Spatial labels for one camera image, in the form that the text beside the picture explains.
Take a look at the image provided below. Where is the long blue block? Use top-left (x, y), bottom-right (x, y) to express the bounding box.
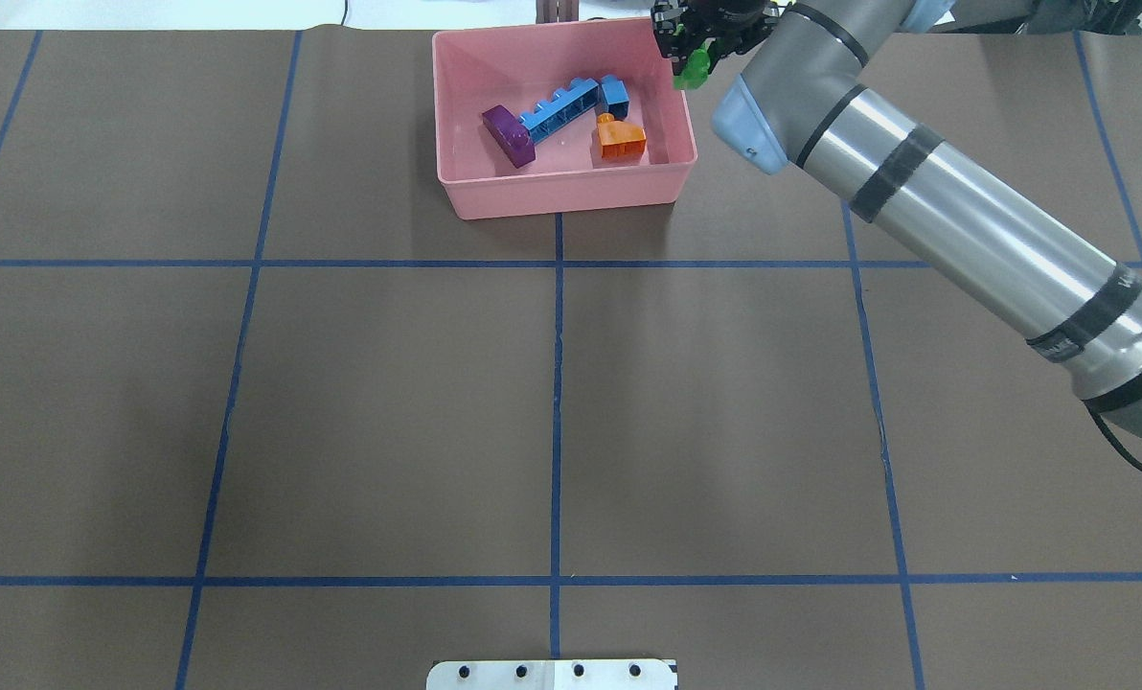
top-left (517, 78), bottom-right (598, 145)

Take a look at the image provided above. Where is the green block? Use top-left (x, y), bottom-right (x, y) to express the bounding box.
top-left (673, 45), bottom-right (711, 91)

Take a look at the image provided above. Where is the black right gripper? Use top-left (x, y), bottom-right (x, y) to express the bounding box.
top-left (651, 1), bottom-right (781, 61)

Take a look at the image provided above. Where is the orange block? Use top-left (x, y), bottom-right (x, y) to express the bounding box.
top-left (596, 112), bottom-right (649, 162)

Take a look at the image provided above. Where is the small blue block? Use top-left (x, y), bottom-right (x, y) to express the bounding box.
top-left (596, 74), bottom-right (629, 121)

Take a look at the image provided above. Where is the purple block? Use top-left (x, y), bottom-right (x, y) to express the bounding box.
top-left (480, 104), bottom-right (537, 169)

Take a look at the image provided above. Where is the pink plastic box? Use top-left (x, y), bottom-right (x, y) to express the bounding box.
top-left (432, 17), bottom-right (697, 220)

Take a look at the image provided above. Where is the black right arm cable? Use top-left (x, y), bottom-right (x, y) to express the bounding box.
top-left (1084, 398), bottom-right (1142, 486)

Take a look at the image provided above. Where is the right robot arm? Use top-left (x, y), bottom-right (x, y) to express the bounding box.
top-left (651, 1), bottom-right (1142, 438)

